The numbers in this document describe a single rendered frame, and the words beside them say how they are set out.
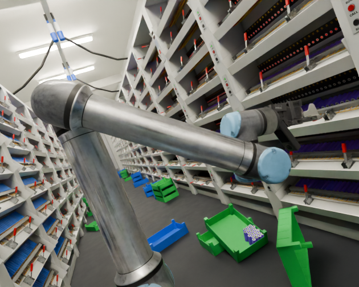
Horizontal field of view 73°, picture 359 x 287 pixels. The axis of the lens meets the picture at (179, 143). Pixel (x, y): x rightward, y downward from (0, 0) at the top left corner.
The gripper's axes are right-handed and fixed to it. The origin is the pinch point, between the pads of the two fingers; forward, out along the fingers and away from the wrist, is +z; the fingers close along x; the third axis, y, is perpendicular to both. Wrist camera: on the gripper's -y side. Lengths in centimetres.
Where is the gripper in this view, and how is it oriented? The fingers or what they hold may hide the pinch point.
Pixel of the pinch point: (315, 118)
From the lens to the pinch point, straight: 100.9
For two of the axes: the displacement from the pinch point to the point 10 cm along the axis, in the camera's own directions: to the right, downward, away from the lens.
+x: -3.1, 0.8, 9.5
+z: 9.3, -1.6, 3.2
